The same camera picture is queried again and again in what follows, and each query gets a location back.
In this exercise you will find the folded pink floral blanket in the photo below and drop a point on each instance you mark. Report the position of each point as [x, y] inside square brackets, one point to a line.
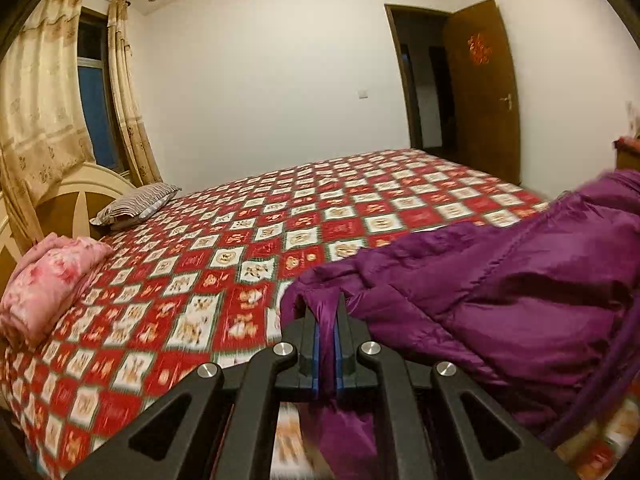
[45, 285]

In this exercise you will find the cream wooden bed headboard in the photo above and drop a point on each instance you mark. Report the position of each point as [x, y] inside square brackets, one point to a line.
[60, 210]

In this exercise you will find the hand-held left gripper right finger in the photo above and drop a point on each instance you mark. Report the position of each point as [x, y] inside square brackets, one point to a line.
[341, 360]

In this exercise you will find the brown wooden dresser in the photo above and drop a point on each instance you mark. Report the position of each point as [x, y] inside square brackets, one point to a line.
[629, 157]

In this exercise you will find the red patterned bed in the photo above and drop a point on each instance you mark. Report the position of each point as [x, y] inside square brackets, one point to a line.
[175, 270]

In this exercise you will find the narrow beige floral curtain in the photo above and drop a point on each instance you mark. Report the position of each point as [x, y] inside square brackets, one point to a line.
[127, 110]

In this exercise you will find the red paper door decoration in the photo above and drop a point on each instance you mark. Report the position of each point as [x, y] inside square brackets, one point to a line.
[478, 48]

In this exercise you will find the purple hooded puffer jacket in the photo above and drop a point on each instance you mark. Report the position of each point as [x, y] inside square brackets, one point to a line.
[500, 300]

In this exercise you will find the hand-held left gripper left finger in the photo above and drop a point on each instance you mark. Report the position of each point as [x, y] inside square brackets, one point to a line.
[315, 360]

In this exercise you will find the brown wooden door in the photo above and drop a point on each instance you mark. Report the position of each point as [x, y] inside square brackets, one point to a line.
[480, 125]

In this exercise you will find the dark wooden door frame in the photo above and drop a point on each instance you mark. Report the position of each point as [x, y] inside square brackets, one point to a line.
[397, 75]

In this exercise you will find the striped pillow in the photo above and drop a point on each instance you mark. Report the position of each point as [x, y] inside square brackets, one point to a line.
[135, 205]

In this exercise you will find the window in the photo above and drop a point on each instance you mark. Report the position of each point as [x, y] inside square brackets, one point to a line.
[97, 105]

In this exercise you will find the wide beige floral curtain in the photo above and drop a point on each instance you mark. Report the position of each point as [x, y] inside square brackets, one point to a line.
[40, 110]

